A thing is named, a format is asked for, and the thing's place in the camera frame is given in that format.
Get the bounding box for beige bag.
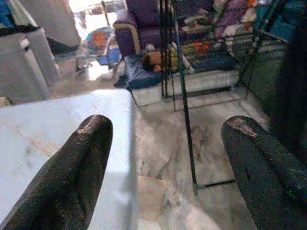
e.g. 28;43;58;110
0;95;12;108

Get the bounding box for large white folding table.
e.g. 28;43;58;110
0;89;140;230

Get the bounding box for orange and yellow toys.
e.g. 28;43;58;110
142;40;212;72

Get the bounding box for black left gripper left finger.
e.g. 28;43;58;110
0;114;113;230

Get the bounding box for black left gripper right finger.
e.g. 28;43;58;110
221;115;307;230

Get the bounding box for black metal drying rack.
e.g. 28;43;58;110
158;0;292;191

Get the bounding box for purple armchair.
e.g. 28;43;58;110
113;0;184;57

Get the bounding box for colourful children's seat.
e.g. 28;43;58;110
76;25;123;71

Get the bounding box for black garment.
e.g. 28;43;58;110
275;23;307;159

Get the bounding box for blue bag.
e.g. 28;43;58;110
263;0;307;45

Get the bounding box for dark blue cloth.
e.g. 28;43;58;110
114;55;168;91

